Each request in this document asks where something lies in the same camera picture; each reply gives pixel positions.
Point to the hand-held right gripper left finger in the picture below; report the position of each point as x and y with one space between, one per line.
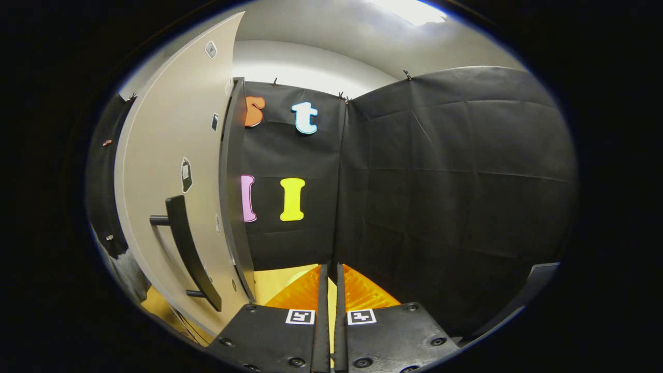
321 331

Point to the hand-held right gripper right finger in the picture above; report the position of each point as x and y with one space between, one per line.
340 331

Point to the beige cabinet door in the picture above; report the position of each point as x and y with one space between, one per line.
155 155

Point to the black backdrop cloth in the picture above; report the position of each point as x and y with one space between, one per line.
440 181

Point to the dark grey curved object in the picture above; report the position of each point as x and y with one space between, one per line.
538 277

